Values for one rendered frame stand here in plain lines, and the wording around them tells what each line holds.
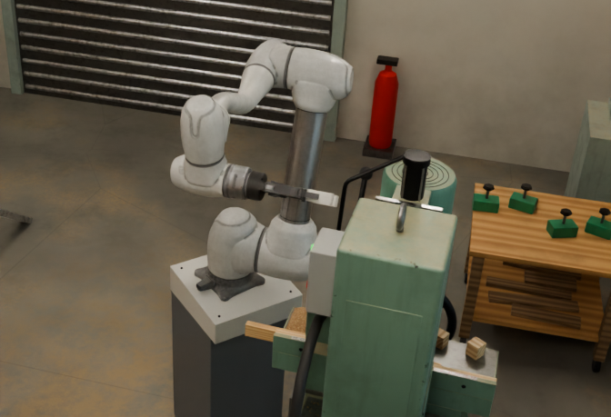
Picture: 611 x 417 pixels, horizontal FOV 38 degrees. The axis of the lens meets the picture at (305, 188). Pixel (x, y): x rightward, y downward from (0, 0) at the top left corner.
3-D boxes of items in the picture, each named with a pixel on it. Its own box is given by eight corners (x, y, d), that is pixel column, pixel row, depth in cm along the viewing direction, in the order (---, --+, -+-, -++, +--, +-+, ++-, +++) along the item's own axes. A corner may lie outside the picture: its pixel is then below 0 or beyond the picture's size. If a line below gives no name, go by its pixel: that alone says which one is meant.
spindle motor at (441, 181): (444, 266, 232) (462, 162, 217) (435, 306, 218) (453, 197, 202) (377, 253, 236) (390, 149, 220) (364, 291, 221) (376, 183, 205)
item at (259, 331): (439, 374, 240) (441, 363, 238) (438, 379, 238) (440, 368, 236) (246, 331, 251) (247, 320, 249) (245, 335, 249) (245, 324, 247)
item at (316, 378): (342, 377, 228) (345, 341, 222) (335, 395, 222) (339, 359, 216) (306, 369, 230) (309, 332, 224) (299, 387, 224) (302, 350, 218)
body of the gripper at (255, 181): (250, 199, 237) (284, 205, 236) (242, 197, 229) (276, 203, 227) (255, 172, 238) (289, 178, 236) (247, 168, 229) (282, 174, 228)
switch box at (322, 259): (343, 291, 200) (348, 232, 192) (332, 318, 191) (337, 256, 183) (315, 285, 201) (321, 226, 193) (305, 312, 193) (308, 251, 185)
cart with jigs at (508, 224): (595, 298, 425) (627, 183, 392) (605, 379, 376) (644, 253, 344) (456, 275, 434) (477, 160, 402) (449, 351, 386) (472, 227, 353)
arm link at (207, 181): (222, 208, 234) (219, 170, 225) (167, 197, 237) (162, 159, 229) (235, 183, 242) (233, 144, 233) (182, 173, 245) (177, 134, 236)
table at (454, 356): (499, 345, 261) (503, 330, 258) (490, 418, 235) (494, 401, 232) (299, 302, 273) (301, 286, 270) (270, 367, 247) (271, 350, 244)
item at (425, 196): (427, 216, 205) (437, 151, 196) (422, 234, 198) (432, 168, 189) (393, 210, 206) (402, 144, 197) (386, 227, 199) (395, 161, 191)
